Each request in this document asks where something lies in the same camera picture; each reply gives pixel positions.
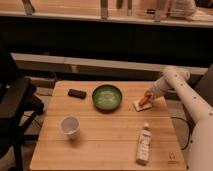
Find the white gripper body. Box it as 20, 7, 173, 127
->
145, 77, 170, 99

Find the red pepper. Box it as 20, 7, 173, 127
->
139, 95, 151, 106

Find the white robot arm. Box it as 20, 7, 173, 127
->
145, 66, 213, 171

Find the white sponge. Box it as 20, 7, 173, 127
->
133, 100, 152, 112

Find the green bowl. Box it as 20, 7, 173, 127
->
92, 84, 122, 111

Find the white bottle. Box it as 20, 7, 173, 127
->
136, 122, 152, 165

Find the black rectangular block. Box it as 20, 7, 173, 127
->
68, 89, 87, 99

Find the white plastic cup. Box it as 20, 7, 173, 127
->
60, 116, 80, 139

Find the black office chair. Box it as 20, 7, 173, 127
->
0, 38, 44, 171

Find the black cable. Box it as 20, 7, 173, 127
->
171, 115, 193, 151

